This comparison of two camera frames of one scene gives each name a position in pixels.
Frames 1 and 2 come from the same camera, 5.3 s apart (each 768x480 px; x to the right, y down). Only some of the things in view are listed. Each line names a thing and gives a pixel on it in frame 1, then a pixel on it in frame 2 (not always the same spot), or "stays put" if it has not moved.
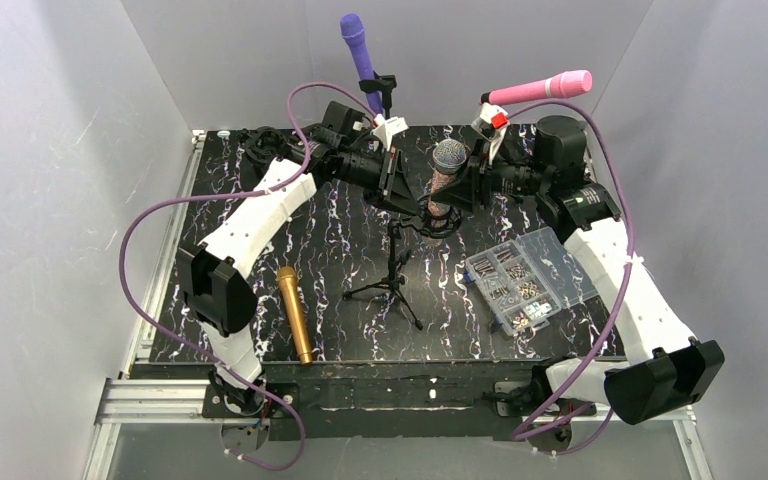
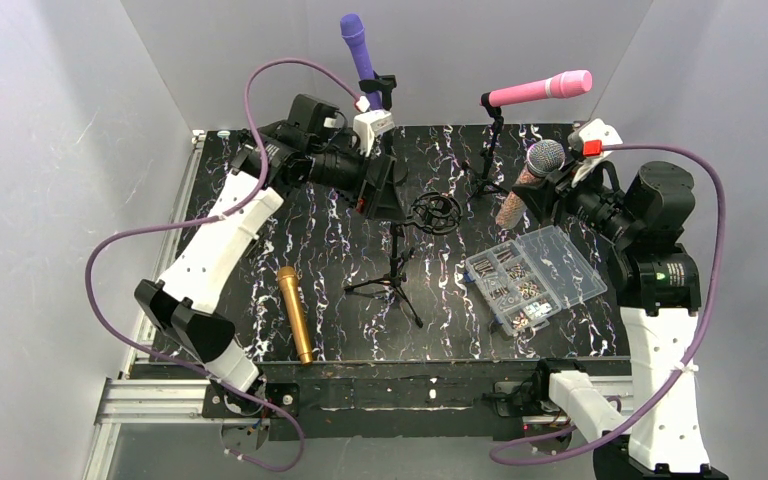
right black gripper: (481, 176) -> (557, 192)
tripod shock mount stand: (435, 222) stays put
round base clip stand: (383, 84) stays put
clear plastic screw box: (525, 281) stays put
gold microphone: (288, 277) stays put
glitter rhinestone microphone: (449, 156) -> (543, 157)
